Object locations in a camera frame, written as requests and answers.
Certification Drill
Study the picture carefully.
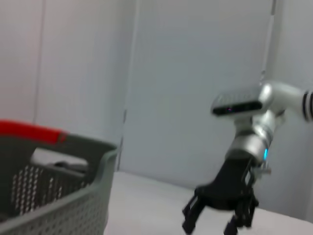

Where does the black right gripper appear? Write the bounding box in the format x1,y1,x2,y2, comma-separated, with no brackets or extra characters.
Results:
181,156,260,235

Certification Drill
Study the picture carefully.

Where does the grey-green perforated storage bin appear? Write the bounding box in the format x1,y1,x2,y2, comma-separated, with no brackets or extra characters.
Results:
0,133,120,235

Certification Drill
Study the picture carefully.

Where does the right gripper cable silver plug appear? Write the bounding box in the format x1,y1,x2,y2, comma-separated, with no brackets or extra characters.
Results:
254,164,272,182

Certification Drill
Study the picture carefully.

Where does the thin grey camera cable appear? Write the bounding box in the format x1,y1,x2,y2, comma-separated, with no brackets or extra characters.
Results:
259,0,277,83

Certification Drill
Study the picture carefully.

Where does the red bin handle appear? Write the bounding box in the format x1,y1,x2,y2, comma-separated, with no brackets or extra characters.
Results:
0,118,68,145

